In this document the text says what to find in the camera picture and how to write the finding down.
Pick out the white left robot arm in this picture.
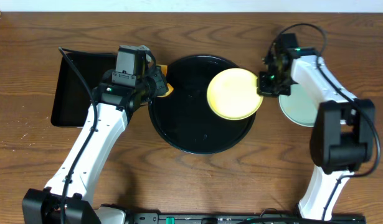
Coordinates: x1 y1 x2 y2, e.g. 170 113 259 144
22 65 173 223

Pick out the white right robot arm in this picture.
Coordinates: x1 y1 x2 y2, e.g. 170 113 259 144
258 44 381 221

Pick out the mint green plate with streak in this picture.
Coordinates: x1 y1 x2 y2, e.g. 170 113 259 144
278 84 318 128

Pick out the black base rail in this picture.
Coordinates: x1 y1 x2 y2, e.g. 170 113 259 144
100 212 366 224

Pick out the yellow plate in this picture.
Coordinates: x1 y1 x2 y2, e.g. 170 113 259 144
207 68 263 121

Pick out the round black tray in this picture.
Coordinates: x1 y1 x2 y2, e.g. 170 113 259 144
148 55 255 154

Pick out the orange green scrub sponge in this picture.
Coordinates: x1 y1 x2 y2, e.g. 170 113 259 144
158 65 174 98

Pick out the rectangular black tray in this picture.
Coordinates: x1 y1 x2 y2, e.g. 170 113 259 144
50 52 116 127

